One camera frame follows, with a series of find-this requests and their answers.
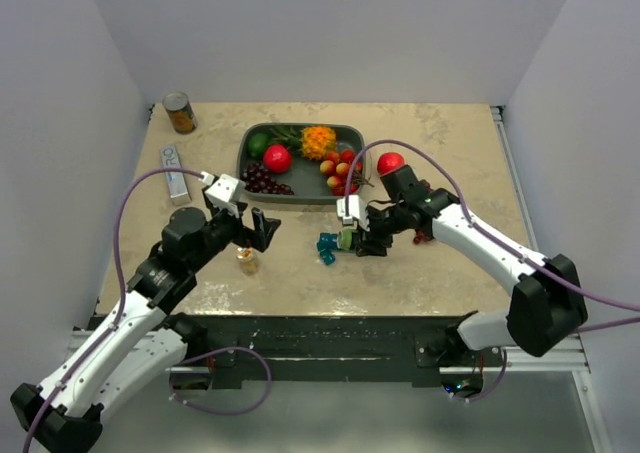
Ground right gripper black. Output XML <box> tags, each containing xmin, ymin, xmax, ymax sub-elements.
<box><xmin>354</xmin><ymin>203</ymin><xmax>408</xmax><ymax>257</ymax></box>

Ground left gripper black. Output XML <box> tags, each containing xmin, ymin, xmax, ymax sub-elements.
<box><xmin>190</xmin><ymin>200</ymin><xmax>280</xmax><ymax>272</ymax></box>

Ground green pill bottle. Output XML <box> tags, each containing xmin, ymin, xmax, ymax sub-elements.
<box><xmin>336</xmin><ymin>228</ymin><xmax>356</xmax><ymax>251</ymax></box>

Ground teal weekly pill organizer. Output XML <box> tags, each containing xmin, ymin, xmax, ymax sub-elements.
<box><xmin>316</xmin><ymin>232</ymin><xmax>339</xmax><ymax>266</ymax></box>

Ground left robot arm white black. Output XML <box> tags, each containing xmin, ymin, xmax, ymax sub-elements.
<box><xmin>10</xmin><ymin>187</ymin><xmax>281</xmax><ymax>452</ymax></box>

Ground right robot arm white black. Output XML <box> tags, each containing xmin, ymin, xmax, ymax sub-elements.
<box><xmin>337</xmin><ymin>166</ymin><xmax>588</xmax><ymax>366</ymax></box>

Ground dark grapes in tray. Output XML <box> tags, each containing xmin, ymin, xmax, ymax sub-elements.
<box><xmin>240</xmin><ymin>162</ymin><xmax>294</xmax><ymax>195</ymax></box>

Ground small amber glass jar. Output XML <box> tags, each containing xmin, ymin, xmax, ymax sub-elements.
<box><xmin>236</xmin><ymin>247</ymin><xmax>259</xmax><ymax>275</ymax></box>

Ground red grapes on table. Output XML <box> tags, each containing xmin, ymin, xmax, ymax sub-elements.
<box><xmin>412</xmin><ymin>230</ymin><xmax>433</xmax><ymax>245</ymax></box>

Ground red apple in tray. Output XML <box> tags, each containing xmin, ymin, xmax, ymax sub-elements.
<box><xmin>263</xmin><ymin>144</ymin><xmax>293</xmax><ymax>174</ymax></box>

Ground grey fruit tray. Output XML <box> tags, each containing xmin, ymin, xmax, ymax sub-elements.
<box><xmin>236</xmin><ymin>123</ymin><xmax>364</xmax><ymax>205</ymax></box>

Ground green lime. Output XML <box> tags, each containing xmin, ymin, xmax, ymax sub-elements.
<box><xmin>247</xmin><ymin>133</ymin><xmax>271</xmax><ymax>159</ymax></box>

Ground cherry and strawberry bunch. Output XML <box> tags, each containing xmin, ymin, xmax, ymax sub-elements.
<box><xmin>319</xmin><ymin>149</ymin><xmax>366</xmax><ymax>196</ymax></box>

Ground red apple on table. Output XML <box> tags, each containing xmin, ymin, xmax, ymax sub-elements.
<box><xmin>376</xmin><ymin>152</ymin><xmax>405</xmax><ymax>176</ymax></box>

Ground green leafy sprig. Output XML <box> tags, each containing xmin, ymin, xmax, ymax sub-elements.
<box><xmin>270</xmin><ymin>124</ymin><xmax>302</xmax><ymax>149</ymax></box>

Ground purple silver toothpaste box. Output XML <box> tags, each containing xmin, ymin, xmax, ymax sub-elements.
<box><xmin>160</xmin><ymin>144</ymin><xmax>191</xmax><ymax>206</ymax></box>

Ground orange spiky fruit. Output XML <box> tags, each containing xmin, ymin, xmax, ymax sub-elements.
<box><xmin>300</xmin><ymin>125</ymin><xmax>337</xmax><ymax>161</ymax></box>

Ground tin can orange label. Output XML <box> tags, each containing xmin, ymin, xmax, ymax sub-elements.
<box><xmin>162</xmin><ymin>92</ymin><xmax>198</xmax><ymax>134</ymax></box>

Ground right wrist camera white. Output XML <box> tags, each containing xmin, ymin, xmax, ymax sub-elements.
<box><xmin>336</xmin><ymin>194</ymin><xmax>369</xmax><ymax>231</ymax></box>

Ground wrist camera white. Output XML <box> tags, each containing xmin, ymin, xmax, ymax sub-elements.
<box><xmin>204</xmin><ymin>174</ymin><xmax>246</xmax><ymax>218</ymax></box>
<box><xmin>336</xmin><ymin>194</ymin><xmax>369</xmax><ymax>231</ymax></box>

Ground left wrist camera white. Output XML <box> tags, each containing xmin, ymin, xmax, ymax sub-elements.
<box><xmin>204</xmin><ymin>174</ymin><xmax>246</xmax><ymax>218</ymax></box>

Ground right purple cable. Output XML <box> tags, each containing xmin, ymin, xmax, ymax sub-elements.
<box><xmin>341</xmin><ymin>139</ymin><xmax>640</xmax><ymax>334</ymax></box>

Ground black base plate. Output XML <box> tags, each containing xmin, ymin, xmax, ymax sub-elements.
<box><xmin>164</xmin><ymin>313</ymin><xmax>502</xmax><ymax>389</ymax></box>

